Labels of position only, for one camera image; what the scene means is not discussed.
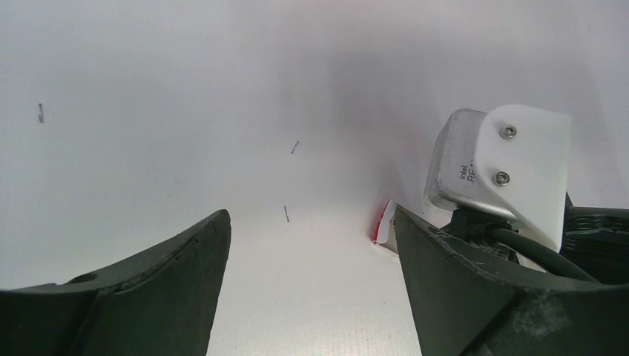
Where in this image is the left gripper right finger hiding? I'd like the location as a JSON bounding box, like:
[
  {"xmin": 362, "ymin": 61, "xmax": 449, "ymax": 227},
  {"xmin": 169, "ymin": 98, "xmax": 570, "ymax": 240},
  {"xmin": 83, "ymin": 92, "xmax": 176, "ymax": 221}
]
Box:
[{"xmin": 394, "ymin": 207, "xmax": 628, "ymax": 355}]

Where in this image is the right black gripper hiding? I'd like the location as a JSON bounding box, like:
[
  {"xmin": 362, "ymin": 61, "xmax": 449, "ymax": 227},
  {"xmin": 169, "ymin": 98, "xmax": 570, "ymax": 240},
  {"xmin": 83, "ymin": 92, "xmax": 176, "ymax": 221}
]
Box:
[{"xmin": 560, "ymin": 196, "xmax": 628, "ymax": 285}]

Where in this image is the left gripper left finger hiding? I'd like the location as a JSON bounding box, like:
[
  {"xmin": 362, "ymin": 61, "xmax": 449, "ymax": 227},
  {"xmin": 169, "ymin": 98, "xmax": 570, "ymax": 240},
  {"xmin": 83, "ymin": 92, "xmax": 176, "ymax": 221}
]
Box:
[{"xmin": 1, "ymin": 209, "xmax": 231, "ymax": 355}]

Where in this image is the red white staple box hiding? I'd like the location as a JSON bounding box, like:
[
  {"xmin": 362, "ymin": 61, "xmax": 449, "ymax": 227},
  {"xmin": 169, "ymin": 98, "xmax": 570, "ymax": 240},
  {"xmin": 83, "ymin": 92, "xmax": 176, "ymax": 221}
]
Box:
[{"xmin": 371, "ymin": 200, "xmax": 399, "ymax": 255}]

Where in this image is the right black camera cable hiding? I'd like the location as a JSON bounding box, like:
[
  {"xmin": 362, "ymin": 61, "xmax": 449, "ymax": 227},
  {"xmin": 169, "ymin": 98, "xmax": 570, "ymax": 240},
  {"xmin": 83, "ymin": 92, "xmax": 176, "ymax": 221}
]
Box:
[{"xmin": 444, "ymin": 208, "xmax": 601, "ymax": 285}]

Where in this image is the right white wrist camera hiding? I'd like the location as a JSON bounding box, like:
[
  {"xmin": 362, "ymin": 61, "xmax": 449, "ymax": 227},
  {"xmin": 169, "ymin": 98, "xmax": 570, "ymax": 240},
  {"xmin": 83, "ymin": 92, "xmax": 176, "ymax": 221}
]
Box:
[{"xmin": 424, "ymin": 105, "xmax": 572, "ymax": 252}]

